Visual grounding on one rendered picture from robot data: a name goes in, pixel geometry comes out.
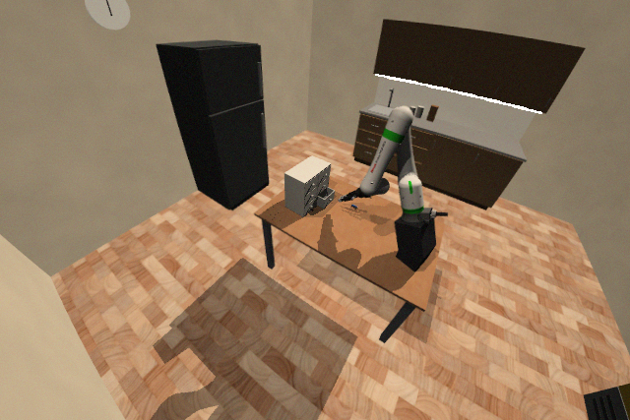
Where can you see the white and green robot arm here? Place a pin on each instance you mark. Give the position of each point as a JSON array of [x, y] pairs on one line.
[[397, 138]]

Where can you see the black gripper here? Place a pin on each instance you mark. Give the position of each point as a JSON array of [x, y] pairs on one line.
[[350, 196]]

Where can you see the grey small chest of drawers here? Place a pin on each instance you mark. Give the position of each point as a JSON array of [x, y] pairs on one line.
[[295, 179]]

